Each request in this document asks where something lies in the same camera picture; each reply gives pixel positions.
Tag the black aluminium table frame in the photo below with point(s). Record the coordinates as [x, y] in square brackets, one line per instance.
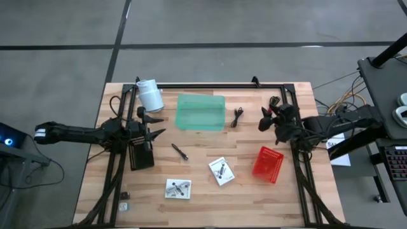
[222, 86]

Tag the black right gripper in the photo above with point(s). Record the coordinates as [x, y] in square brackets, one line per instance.
[286, 122]

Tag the small black block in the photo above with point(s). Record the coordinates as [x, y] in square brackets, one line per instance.
[124, 195]

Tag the white packaged accessory card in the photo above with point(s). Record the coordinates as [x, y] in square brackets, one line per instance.
[221, 171]
[178, 189]

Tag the green translucent plastic bin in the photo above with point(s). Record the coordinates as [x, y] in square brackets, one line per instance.
[200, 111]

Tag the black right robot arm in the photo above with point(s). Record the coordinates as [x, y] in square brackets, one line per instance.
[334, 122]

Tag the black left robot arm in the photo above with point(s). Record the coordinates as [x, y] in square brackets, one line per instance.
[73, 133]

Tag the small desk caster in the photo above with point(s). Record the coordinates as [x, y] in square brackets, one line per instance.
[377, 199]

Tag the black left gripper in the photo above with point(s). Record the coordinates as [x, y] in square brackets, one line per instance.
[137, 128]

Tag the black side desk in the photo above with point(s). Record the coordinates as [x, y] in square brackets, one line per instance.
[384, 95]

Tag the small white block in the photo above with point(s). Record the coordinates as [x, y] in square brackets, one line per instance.
[123, 207]

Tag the black keyboard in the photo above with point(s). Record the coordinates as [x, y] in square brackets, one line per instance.
[397, 163]

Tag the white grey device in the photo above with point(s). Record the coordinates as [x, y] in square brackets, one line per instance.
[400, 117]
[403, 99]

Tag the white paper sheet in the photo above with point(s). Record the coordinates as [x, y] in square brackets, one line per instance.
[341, 159]

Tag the dark side stand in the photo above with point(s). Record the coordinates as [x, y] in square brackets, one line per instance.
[19, 156]

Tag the white cylindrical projector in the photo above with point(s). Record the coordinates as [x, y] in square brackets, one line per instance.
[149, 95]

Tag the black pole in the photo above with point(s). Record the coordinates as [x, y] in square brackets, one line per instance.
[388, 52]

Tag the red slotted plastic basket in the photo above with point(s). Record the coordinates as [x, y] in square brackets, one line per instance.
[268, 163]

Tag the computer with blue light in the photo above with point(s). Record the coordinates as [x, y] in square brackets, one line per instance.
[9, 136]

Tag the black pen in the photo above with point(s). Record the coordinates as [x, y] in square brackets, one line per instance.
[179, 152]

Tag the black slotted plastic basket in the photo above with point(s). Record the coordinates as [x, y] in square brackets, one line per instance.
[141, 159]

